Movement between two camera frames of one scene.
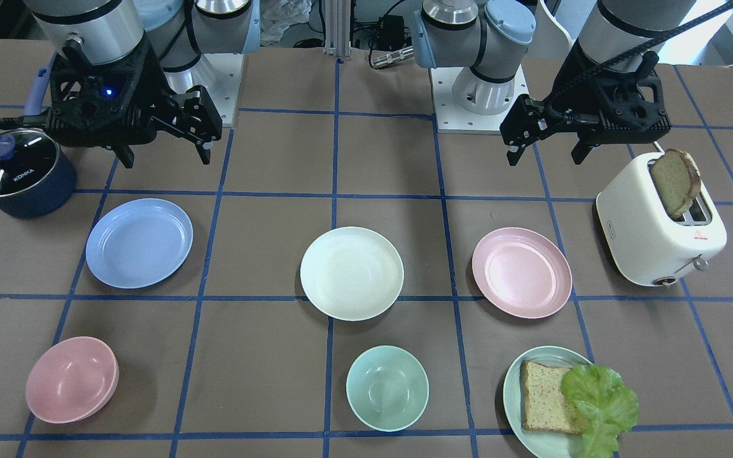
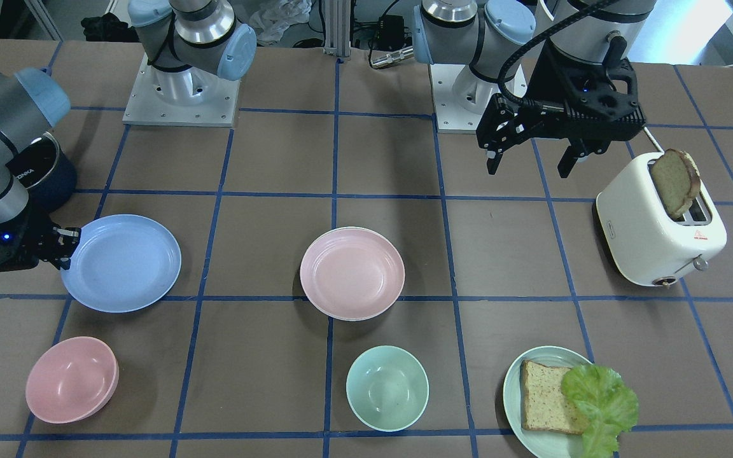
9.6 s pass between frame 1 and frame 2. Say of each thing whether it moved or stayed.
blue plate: moved
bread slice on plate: stayed
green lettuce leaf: stayed
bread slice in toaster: stayed
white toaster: stayed
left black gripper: moved
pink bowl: stayed
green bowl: stayed
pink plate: moved
